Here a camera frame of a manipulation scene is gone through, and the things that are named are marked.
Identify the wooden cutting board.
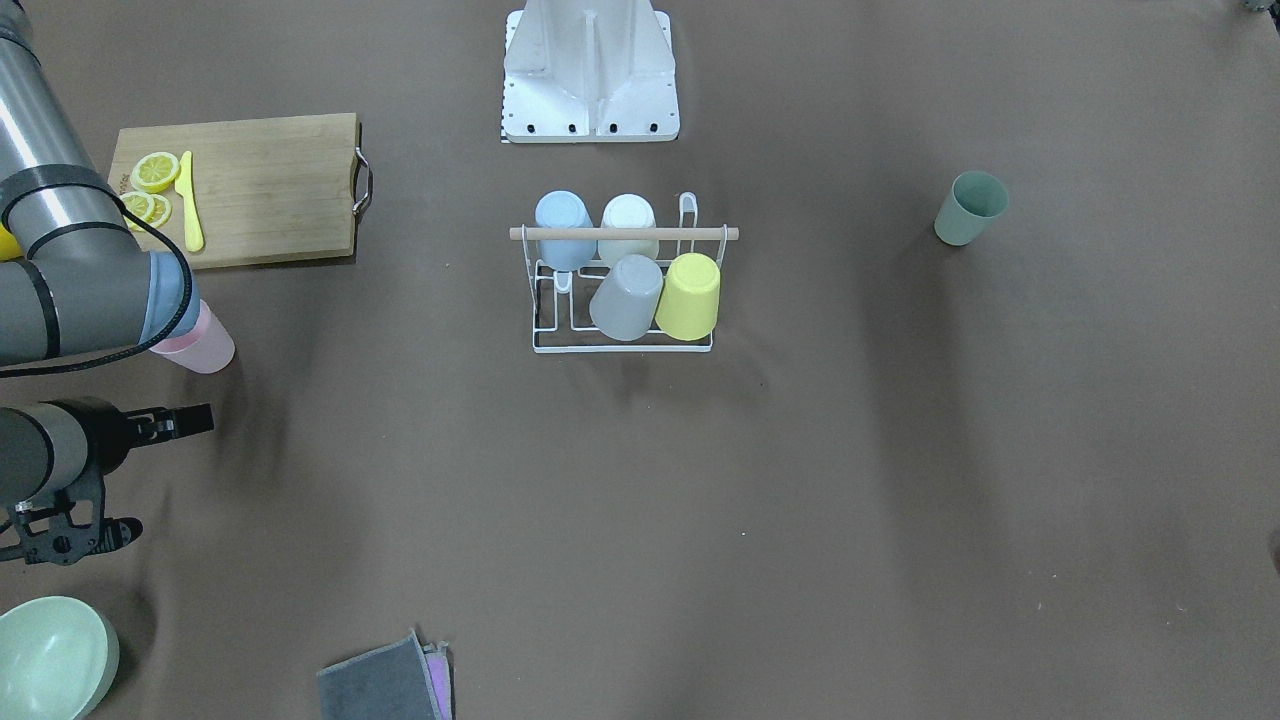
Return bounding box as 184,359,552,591
106,113,372,270

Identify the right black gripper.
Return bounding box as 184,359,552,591
95,404,215,471

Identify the grey folded cloth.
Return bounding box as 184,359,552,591
316,630,456,719

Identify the pink cup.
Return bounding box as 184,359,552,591
148,300,236,374

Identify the lemon slice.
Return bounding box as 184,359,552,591
119,191,157,232
146,193,173,228
129,151,180,195

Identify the grey cup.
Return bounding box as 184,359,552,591
589,255,664,342

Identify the yellow cup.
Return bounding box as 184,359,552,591
655,252,721,341

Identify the blue cup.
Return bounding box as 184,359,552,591
535,190,598,272

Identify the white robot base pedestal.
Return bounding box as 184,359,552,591
500,1,681,143

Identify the white cup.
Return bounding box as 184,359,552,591
596,193,660,269

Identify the yellow plastic knife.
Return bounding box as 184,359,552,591
174,150,205,254

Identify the green bowl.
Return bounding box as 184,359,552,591
1,596,120,719

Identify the green cup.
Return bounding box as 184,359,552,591
933,170,1010,247

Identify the whole yellow lemon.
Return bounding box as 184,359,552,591
0,225,24,263

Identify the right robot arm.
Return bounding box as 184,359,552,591
1,1,201,378

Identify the white wire cup holder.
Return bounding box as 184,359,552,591
509,191,740,355

